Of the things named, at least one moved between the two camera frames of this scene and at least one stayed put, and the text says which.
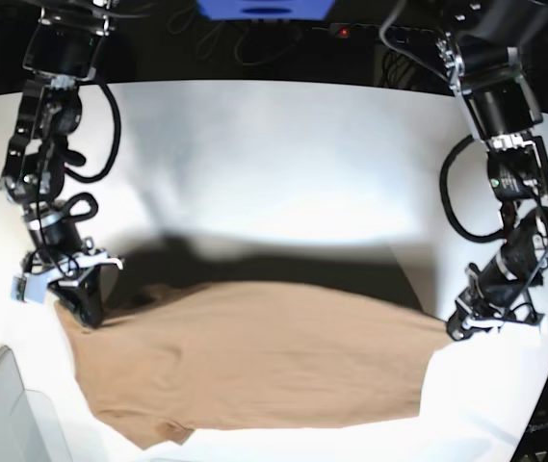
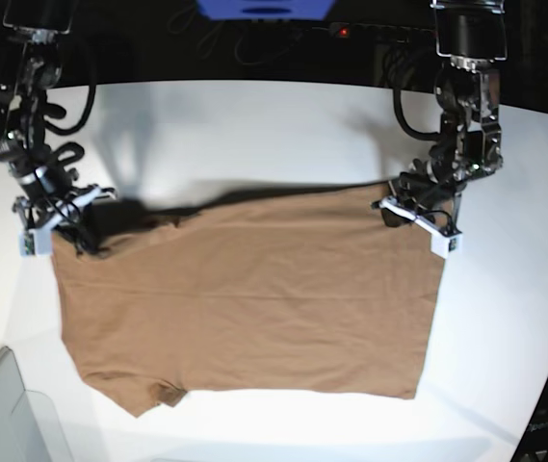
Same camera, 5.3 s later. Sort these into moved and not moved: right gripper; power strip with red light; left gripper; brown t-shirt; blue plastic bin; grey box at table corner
Moved: brown t-shirt; right gripper; left gripper
Not moved: grey box at table corner; power strip with red light; blue plastic bin
